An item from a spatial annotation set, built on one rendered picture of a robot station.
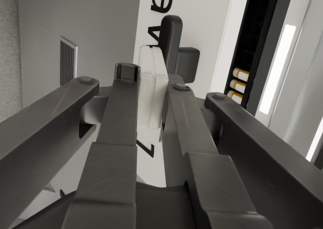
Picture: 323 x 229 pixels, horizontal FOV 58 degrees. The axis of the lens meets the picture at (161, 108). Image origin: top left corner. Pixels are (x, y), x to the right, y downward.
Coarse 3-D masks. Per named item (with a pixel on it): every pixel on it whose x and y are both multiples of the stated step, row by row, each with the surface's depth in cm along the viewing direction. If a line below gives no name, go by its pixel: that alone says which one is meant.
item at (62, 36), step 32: (32, 0) 76; (64, 0) 60; (96, 0) 49; (128, 0) 42; (32, 32) 80; (64, 32) 62; (96, 32) 51; (128, 32) 43; (32, 64) 84; (64, 64) 64; (96, 64) 53; (32, 96) 89; (96, 128) 57; (64, 192) 78
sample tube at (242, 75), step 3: (237, 69) 33; (240, 69) 33; (234, 72) 33; (237, 72) 33; (240, 72) 32; (243, 72) 32; (246, 72) 32; (234, 75) 33; (237, 75) 33; (240, 75) 32; (243, 75) 32; (246, 75) 32; (240, 78) 33; (243, 78) 32; (246, 78) 32; (246, 81) 32
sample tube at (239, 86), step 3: (231, 81) 34; (234, 81) 33; (237, 81) 33; (231, 84) 34; (234, 84) 33; (237, 84) 33; (240, 84) 33; (243, 84) 33; (234, 87) 33; (237, 87) 33; (240, 87) 33; (243, 87) 32; (237, 90) 33; (240, 90) 33; (243, 90) 32; (243, 93) 33
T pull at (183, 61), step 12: (168, 24) 20; (180, 24) 20; (168, 36) 20; (180, 36) 21; (168, 48) 20; (180, 48) 22; (192, 48) 22; (168, 60) 21; (180, 60) 22; (192, 60) 22; (168, 72) 21; (180, 72) 22; (192, 72) 23
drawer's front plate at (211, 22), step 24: (144, 0) 27; (168, 0) 25; (192, 0) 23; (216, 0) 21; (240, 0) 20; (144, 24) 28; (192, 24) 23; (216, 24) 21; (240, 24) 21; (216, 48) 21; (216, 72) 22; (144, 144) 31; (144, 168) 31
